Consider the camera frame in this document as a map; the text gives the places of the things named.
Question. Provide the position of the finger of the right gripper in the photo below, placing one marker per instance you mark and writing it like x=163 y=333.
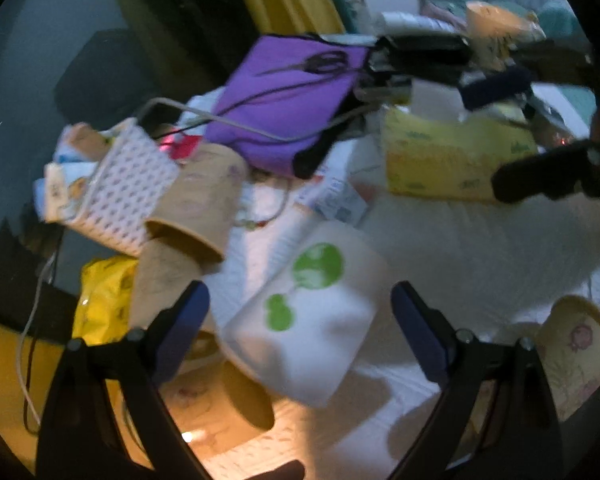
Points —
x=560 y=172
x=501 y=86

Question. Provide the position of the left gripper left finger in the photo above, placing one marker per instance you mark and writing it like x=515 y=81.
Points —
x=151 y=358

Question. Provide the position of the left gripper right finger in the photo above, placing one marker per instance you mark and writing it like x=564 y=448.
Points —
x=443 y=359

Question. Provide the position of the white cup green print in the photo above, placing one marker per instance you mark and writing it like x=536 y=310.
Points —
x=301 y=332

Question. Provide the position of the beige printed paper cup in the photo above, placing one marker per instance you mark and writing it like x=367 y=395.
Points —
x=217 y=408

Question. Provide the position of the brown paper cup middle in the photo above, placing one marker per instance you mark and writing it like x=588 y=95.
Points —
x=166 y=267

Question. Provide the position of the beige cartoon paper cup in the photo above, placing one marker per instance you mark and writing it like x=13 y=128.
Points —
x=569 y=347

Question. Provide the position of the black pouch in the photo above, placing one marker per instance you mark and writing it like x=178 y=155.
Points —
x=437 y=58

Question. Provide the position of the white bear mug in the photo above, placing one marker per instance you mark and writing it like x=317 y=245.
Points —
x=492 y=30

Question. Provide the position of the yellow plastic bag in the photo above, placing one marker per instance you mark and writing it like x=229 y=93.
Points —
x=103 y=311

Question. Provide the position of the yellow tissue box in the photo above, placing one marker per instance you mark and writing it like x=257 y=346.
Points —
x=448 y=160

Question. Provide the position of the white tube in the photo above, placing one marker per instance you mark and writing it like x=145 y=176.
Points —
x=401 y=24

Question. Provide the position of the white lattice basket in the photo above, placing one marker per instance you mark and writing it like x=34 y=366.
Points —
x=123 y=190

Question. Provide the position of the black scissors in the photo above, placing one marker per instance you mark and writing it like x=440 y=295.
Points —
x=323 y=63

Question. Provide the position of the purple cloth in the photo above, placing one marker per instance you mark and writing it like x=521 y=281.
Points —
x=286 y=123

